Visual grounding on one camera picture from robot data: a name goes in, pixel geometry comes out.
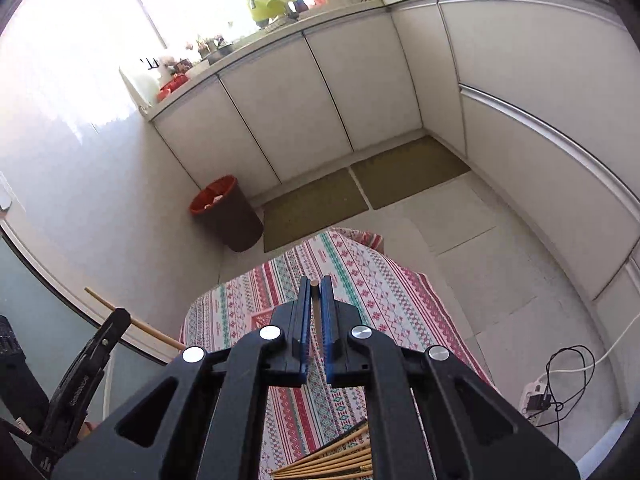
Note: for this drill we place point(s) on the small potted flowers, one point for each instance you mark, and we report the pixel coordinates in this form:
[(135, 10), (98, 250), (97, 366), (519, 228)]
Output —
[(205, 45)]

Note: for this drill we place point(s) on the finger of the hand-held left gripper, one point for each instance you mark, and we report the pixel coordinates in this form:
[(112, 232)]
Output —
[(114, 330), (17, 380)]

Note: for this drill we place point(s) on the black power adapter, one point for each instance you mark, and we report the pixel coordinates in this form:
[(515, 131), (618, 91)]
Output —
[(541, 402)]

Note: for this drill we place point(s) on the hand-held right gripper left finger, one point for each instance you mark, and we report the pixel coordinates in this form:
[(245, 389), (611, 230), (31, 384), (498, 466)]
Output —
[(300, 320)]

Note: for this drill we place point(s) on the brown trash bin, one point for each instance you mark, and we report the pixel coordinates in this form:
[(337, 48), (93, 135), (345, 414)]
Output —
[(235, 220)]

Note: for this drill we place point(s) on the bunch of chopsticks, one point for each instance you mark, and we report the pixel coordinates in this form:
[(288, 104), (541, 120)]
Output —
[(330, 462)]

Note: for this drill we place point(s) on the black wall hooks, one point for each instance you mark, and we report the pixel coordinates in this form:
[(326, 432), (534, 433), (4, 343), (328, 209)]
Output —
[(150, 62)]

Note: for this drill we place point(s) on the olive floor mat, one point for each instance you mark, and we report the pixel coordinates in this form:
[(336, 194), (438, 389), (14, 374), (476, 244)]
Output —
[(405, 170), (310, 210)]

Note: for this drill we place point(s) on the wooden chopstick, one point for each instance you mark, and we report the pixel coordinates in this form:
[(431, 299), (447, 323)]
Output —
[(315, 310), (150, 332)]

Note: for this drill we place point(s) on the white power strip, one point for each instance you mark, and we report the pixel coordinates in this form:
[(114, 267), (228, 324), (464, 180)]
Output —
[(531, 385)]

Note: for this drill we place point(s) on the striped patterned tablecloth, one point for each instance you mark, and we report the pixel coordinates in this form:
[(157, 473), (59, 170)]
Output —
[(360, 280)]

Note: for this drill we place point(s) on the metal basin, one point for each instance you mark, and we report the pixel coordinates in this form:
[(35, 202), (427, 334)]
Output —
[(222, 52)]

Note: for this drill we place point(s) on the white kitchen cabinet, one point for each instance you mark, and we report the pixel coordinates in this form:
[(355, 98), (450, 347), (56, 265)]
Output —
[(310, 95), (540, 110)]

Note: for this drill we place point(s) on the green plastic container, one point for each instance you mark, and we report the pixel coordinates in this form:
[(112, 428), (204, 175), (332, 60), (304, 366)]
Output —
[(267, 5)]

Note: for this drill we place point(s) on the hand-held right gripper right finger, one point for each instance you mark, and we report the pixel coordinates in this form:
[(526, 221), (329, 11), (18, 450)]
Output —
[(328, 320)]

